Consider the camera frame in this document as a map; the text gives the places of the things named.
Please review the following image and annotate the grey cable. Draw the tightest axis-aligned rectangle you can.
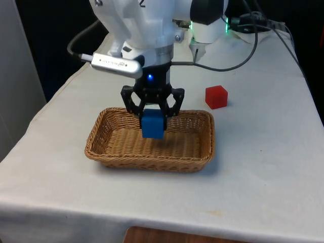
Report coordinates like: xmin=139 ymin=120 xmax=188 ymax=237
xmin=263 ymin=21 xmax=311 ymax=87

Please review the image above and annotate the blue cube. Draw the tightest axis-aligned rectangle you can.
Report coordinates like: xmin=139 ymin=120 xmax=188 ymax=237
xmin=141 ymin=109 xmax=166 ymax=140

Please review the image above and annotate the wicker basket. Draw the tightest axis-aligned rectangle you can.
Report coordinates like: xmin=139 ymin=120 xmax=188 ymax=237
xmin=84 ymin=107 xmax=216 ymax=174

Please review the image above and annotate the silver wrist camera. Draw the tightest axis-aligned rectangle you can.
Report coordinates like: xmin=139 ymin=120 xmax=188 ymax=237
xmin=90 ymin=52 xmax=144 ymax=79

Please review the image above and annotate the red cube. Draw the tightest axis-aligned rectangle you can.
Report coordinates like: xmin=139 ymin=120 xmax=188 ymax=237
xmin=205 ymin=85 xmax=229 ymax=110

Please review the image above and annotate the black cable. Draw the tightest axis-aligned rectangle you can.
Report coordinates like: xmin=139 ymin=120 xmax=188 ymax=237
xmin=171 ymin=0 xmax=259 ymax=72
xmin=67 ymin=19 xmax=102 ymax=62

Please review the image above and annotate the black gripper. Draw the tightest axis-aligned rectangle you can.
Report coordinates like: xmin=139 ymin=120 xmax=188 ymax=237
xmin=120 ymin=62 xmax=185 ymax=131

